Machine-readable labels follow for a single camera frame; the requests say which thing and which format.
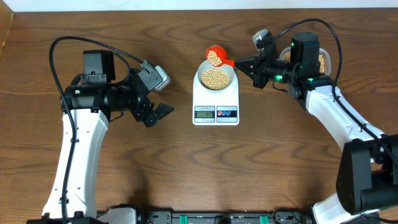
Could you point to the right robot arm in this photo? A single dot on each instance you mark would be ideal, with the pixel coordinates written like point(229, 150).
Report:
point(367, 175)

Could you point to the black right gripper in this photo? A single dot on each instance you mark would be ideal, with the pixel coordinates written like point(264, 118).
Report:
point(258, 62)

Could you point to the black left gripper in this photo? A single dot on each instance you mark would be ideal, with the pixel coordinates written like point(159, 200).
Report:
point(160, 110)

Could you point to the red measuring scoop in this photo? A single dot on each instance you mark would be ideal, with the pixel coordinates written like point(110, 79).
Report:
point(222, 54)

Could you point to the soybeans in container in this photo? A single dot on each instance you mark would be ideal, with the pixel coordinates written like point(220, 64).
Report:
point(286, 57)

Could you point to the soybeans in scoop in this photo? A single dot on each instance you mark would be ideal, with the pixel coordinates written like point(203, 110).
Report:
point(213, 58)

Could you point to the soybeans in bowl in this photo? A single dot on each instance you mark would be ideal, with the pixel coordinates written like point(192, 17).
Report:
point(215, 79)

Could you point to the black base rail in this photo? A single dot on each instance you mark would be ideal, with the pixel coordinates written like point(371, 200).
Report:
point(224, 217)

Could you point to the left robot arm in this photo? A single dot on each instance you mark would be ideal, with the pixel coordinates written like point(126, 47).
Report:
point(87, 106)

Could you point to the clear plastic container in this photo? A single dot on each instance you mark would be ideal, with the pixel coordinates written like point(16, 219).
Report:
point(321, 51)

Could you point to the brown cardboard box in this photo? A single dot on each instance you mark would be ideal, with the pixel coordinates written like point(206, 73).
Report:
point(6, 17)

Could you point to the pale grey bowl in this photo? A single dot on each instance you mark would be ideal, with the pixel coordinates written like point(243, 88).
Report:
point(206, 65)

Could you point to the white digital kitchen scale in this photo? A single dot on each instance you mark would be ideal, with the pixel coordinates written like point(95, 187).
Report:
point(215, 108)

